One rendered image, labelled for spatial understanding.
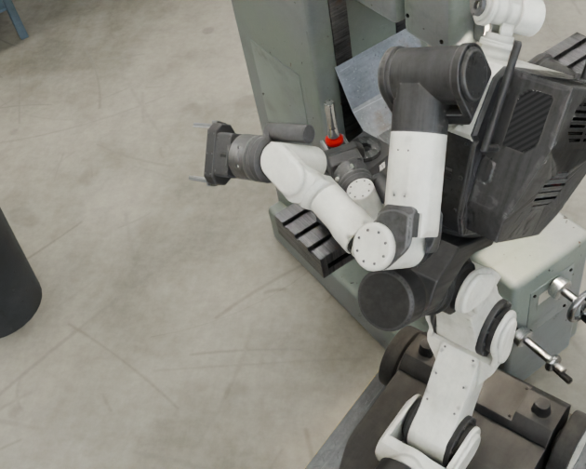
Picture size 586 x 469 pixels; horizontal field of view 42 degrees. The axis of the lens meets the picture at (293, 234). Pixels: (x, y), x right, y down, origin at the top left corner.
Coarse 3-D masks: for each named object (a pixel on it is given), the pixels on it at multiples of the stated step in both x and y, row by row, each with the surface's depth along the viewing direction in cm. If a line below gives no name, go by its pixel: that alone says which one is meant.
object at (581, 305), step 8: (560, 280) 222; (568, 280) 223; (552, 288) 223; (560, 288) 222; (568, 288) 225; (552, 296) 224; (560, 296) 225; (568, 296) 222; (576, 296) 221; (584, 296) 215; (576, 304) 215; (584, 304) 218; (568, 312) 217; (576, 312) 219; (584, 312) 222; (568, 320) 220; (576, 320) 221; (584, 320) 221
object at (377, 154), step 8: (360, 136) 210; (368, 136) 209; (368, 144) 206; (376, 144) 204; (384, 144) 206; (368, 152) 203; (376, 152) 203; (384, 152) 204; (368, 160) 202; (376, 160) 202; (384, 160) 203; (368, 168) 201; (376, 168) 202; (384, 168) 205
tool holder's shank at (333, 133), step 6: (324, 102) 185; (330, 102) 185; (330, 108) 185; (330, 114) 186; (330, 120) 187; (336, 120) 189; (330, 126) 189; (336, 126) 189; (330, 132) 190; (336, 132) 190; (330, 138) 191; (336, 138) 191
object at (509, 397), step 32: (416, 352) 221; (416, 384) 218; (512, 384) 211; (384, 416) 213; (480, 416) 209; (512, 416) 205; (544, 416) 201; (352, 448) 209; (480, 448) 203; (512, 448) 202; (544, 448) 200
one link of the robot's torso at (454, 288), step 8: (464, 264) 144; (472, 264) 147; (464, 272) 145; (456, 280) 143; (448, 288) 141; (456, 288) 143; (448, 296) 142; (456, 296) 143; (448, 304) 143; (440, 312) 145; (448, 312) 147
